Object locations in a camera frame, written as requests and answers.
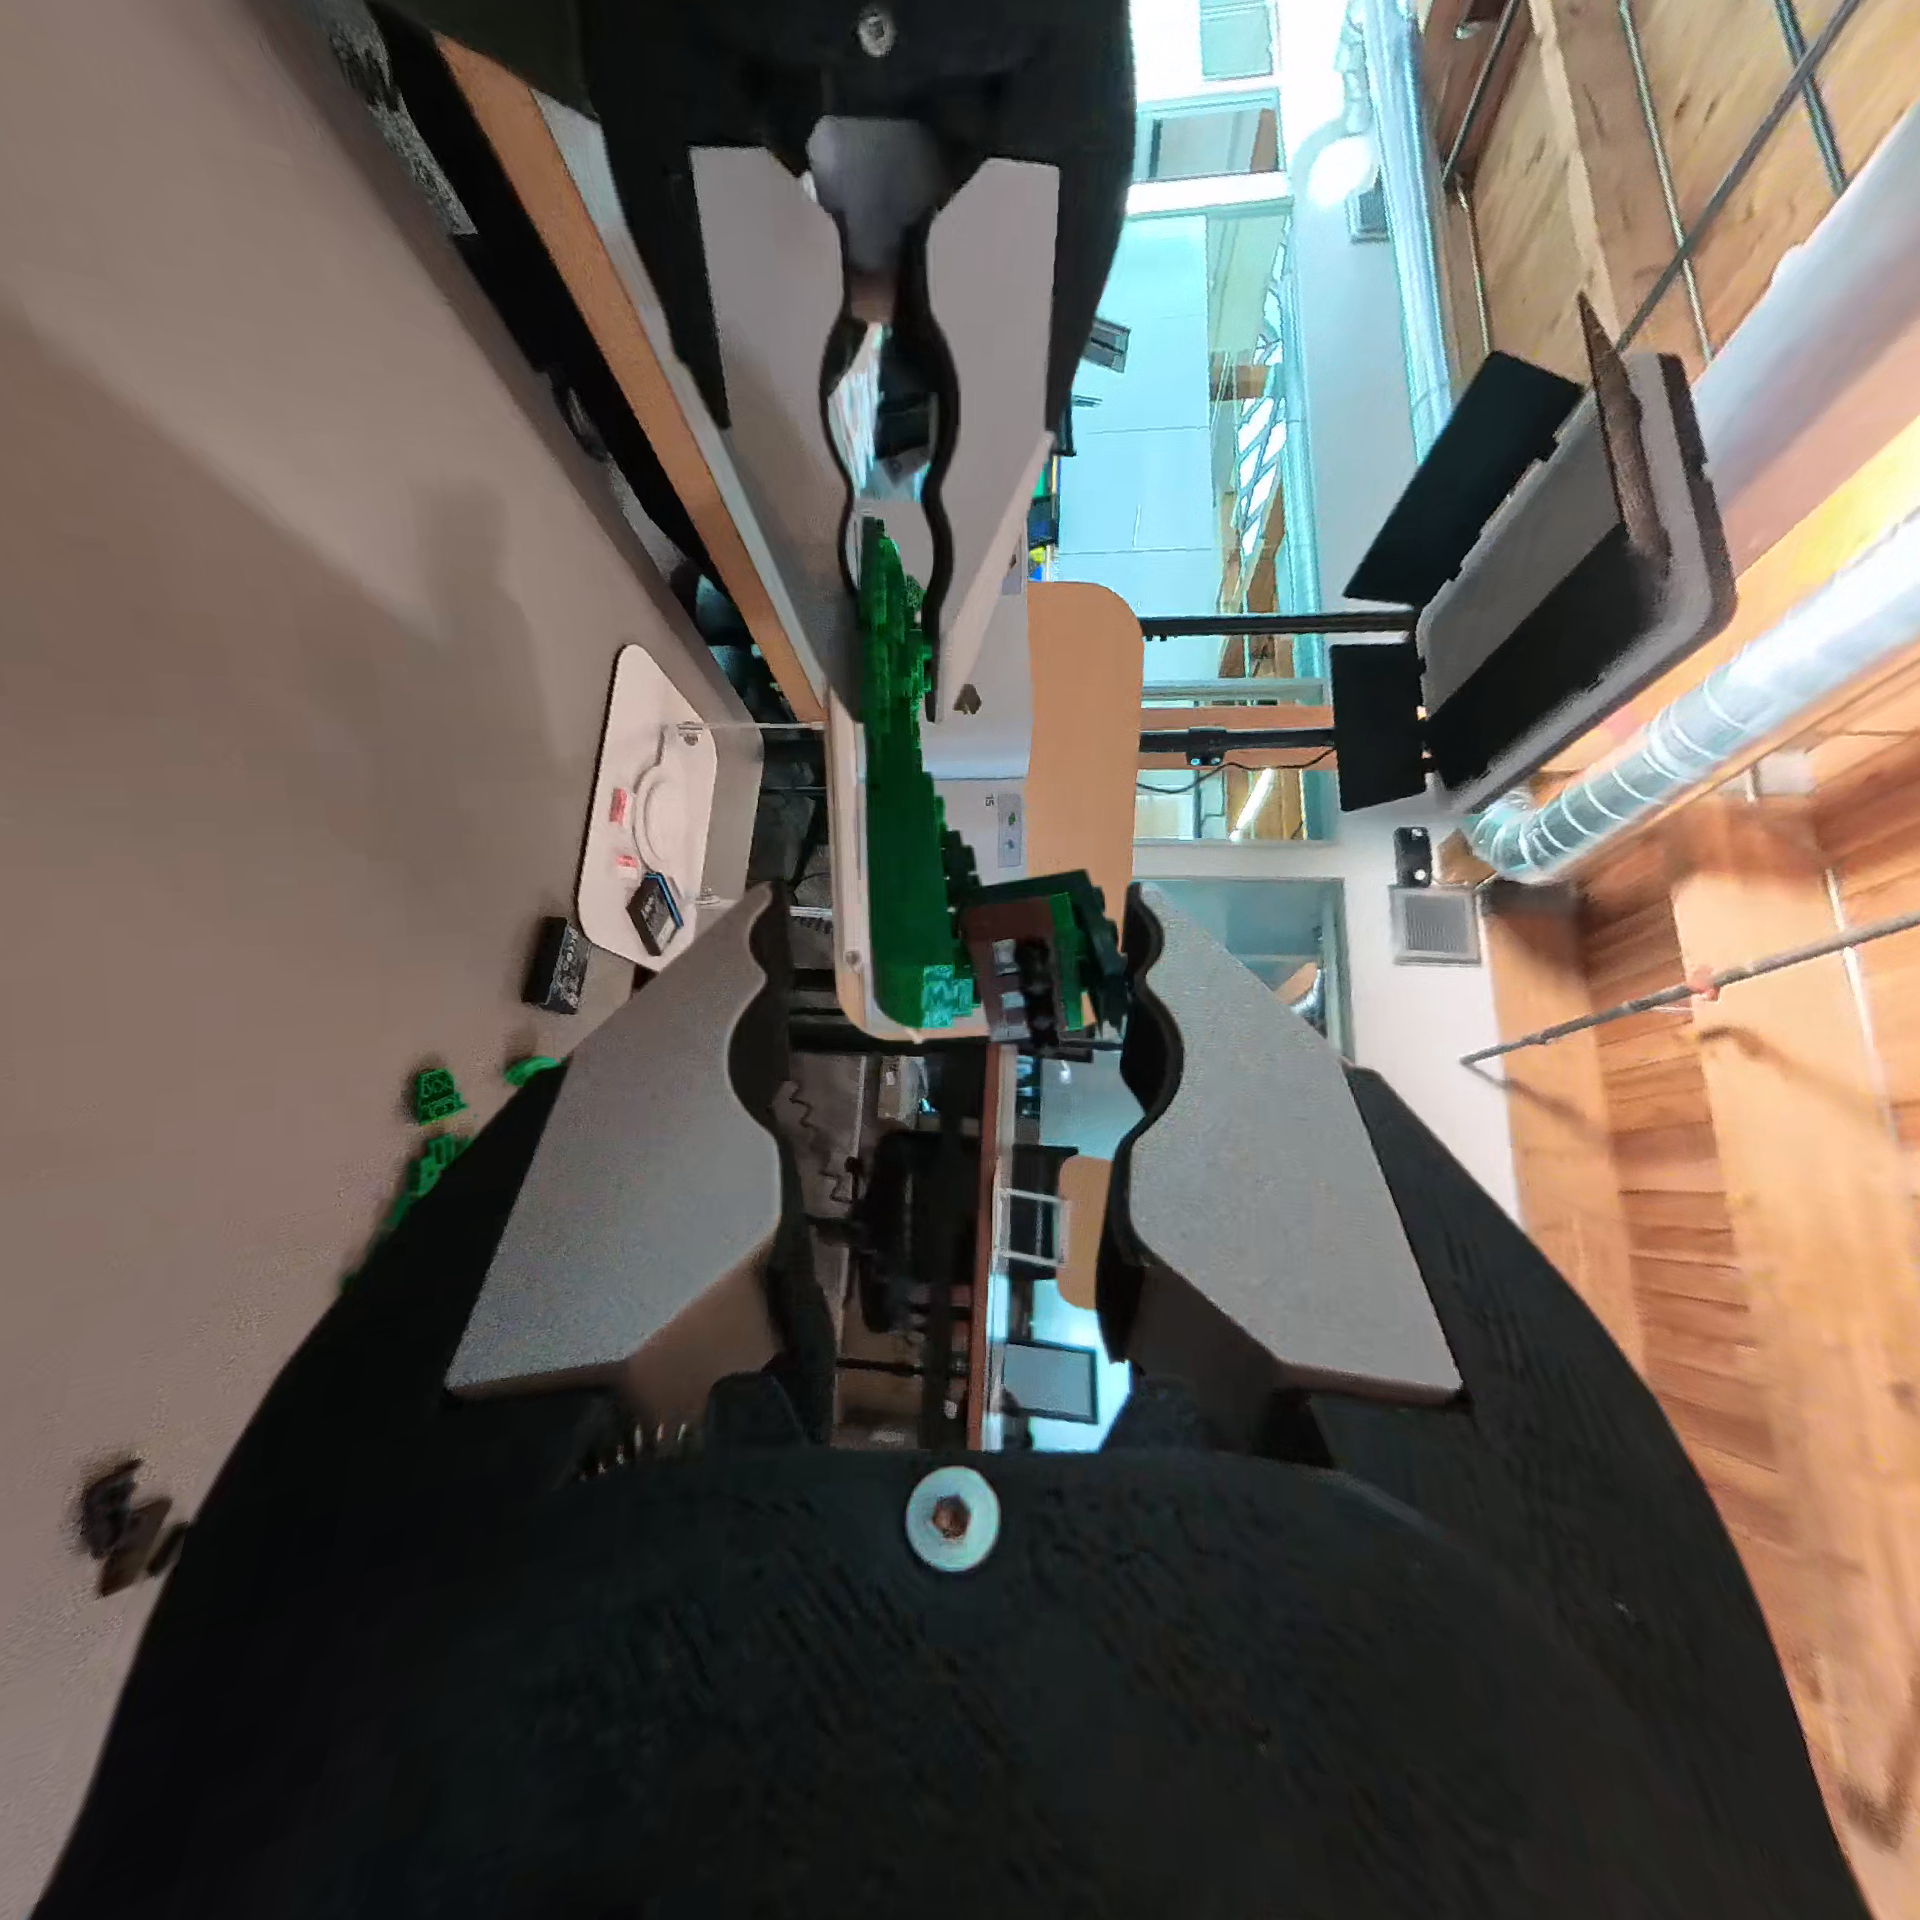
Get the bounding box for white tray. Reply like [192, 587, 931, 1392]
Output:
[577, 645, 727, 972]

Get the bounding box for grey desk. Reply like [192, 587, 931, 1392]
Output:
[0, 0, 767, 1920]

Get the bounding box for black studio light panel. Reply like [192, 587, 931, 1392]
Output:
[1330, 298, 1742, 815]

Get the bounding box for black office chair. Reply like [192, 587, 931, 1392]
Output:
[838, 1125, 981, 1341]

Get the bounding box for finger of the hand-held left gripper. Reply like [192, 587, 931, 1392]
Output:
[921, 158, 1060, 718]
[690, 147, 865, 718]

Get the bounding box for scattered green bricks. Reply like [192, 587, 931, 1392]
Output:
[342, 1054, 564, 1282]

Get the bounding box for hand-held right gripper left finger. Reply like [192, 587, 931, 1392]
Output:
[445, 885, 838, 1442]

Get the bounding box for large white pipe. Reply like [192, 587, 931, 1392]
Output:
[1692, 104, 1920, 520]

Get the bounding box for grey wall vent grille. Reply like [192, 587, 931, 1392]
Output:
[1385, 885, 1487, 967]

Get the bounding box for small dark brown bricks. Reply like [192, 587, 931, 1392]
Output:
[74, 1451, 185, 1600]

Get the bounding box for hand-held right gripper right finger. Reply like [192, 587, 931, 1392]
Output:
[1104, 885, 1462, 1404]

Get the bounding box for black light stand pole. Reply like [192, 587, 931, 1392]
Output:
[1138, 605, 1420, 640]

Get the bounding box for green brick leaf assembly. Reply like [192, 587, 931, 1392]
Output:
[851, 518, 981, 1041]

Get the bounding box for white round disc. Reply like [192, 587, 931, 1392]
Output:
[638, 725, 720, 875]

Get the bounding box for silver ventilation duct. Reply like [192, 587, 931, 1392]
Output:
[1465, 508, 1920, 892]

